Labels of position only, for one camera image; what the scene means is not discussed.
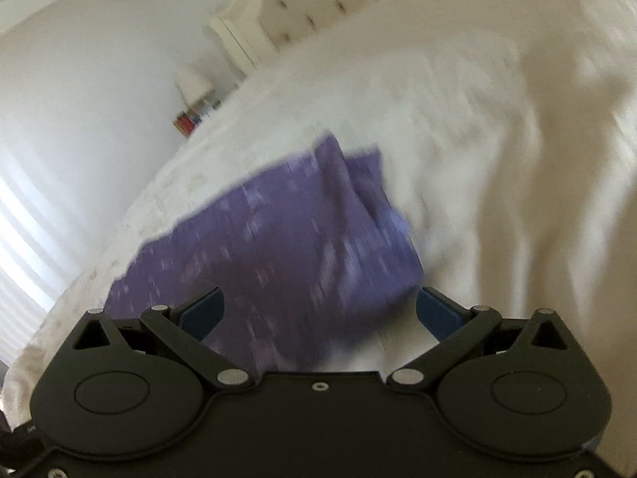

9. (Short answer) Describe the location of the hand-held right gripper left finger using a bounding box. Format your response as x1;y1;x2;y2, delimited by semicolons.
73;286;250;392

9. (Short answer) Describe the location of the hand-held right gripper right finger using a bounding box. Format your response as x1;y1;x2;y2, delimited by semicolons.
387;286;569;392

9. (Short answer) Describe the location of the purple patterned garment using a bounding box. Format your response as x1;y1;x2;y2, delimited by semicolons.
102;131;427;374

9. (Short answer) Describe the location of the white embroidered bedspread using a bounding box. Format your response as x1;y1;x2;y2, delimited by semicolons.
0;0;637;429

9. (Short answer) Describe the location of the white table lamp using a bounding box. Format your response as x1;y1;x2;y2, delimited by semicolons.
174;64;213;110

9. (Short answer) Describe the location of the cream tufted headboard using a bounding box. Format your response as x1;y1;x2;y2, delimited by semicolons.
201;0;615;81

